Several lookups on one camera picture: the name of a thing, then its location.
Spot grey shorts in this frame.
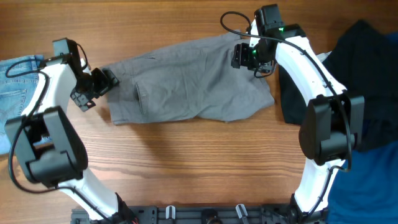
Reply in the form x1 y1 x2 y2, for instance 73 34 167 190
104 33 274 124

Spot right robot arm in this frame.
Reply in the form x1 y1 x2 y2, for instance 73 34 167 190
231 4 364 223

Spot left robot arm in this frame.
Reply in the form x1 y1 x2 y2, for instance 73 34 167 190
5 38 138 223

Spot folded blue denim jeans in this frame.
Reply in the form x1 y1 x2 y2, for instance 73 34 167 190
1 55 44 154

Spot black garment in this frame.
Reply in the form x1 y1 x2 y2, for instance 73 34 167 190
278 19 398 153

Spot dark blue garment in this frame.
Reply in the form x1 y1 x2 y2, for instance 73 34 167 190
328 148 397 223

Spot left black camera cable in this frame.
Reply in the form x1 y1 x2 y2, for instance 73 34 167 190
4 43 113 224

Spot black camera cable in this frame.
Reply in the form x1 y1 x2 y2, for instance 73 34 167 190
220 11 354 218
4 43 113 224

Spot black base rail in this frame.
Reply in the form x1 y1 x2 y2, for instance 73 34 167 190
70 203 299 224

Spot right black camera cable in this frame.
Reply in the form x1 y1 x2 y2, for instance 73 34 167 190
220 11 354 218

